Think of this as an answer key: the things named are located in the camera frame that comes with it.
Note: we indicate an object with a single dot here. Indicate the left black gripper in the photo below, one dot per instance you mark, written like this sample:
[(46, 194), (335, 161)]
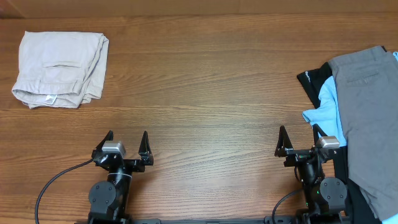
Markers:
[(146, 157)]

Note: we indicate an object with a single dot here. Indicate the black garment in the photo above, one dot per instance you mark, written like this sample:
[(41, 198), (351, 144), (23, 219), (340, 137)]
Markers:
[(315, 82)]

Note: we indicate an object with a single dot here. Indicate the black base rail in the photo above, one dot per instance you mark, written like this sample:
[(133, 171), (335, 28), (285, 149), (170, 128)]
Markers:
[(266, 220)]

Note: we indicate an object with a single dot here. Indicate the folded beige shorts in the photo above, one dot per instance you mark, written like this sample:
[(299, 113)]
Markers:
[(61, 69)]

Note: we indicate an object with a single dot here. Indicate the grey shorts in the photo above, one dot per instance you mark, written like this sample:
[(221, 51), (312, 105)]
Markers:
[(366, 86)]

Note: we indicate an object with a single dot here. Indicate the light blue printed t-shirt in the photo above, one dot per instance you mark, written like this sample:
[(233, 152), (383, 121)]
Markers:
[(328, 109)]

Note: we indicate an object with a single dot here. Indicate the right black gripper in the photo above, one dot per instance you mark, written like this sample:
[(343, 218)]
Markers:
[(283, 148)]

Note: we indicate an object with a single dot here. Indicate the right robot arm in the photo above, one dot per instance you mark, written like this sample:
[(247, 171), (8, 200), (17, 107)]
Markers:
[(325, 196)]

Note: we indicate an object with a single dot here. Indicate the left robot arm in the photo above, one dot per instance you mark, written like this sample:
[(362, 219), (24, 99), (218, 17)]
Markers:
[(109, 198)]

